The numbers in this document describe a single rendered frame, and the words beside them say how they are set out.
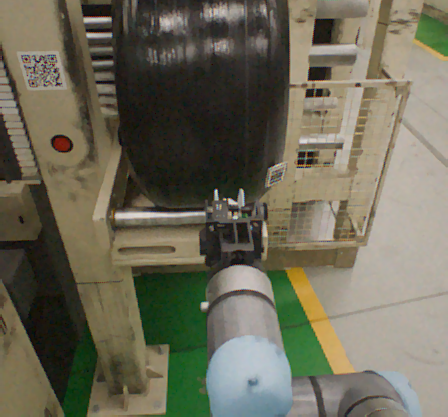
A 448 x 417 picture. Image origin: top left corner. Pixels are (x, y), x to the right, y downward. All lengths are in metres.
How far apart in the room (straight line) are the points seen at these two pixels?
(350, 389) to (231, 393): 0.16
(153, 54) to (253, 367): 0.47
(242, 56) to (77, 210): 0.58
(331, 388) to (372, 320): 1.49
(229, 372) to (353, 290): 1.71
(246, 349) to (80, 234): 0.79
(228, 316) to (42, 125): 0.65
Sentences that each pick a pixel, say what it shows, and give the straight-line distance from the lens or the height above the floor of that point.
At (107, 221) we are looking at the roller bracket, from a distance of 0.96.
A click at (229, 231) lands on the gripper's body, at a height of 1.18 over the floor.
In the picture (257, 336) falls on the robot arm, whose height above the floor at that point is 1.20.
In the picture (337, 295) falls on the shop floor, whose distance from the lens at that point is 2.05.
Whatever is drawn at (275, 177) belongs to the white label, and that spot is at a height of 1.08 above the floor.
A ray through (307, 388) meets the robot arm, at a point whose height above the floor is 1.10.
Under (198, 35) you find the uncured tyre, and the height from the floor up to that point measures 1.33.
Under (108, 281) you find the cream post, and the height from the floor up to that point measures 0.62.
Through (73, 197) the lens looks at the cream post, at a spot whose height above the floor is 0.92.
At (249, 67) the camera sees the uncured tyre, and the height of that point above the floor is 1.29.
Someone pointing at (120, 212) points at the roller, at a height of 0.92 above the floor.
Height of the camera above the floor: 1.55
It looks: 38 degrees down
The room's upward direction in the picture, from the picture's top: straight up
